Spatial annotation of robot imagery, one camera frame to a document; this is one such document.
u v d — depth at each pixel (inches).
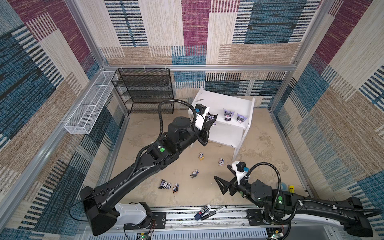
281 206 21.2
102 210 14.9
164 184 32.2
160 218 29.1
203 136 21.8
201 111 19.8
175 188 32.1
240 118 26.4
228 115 26.1
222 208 30.0
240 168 22.9
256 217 28.7
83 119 27.4
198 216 29.1
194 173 34.2
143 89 42.6
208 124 21.4
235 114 26.6
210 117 24.6
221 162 35.5
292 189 31.9
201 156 36.6
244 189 23.6
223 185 24.1
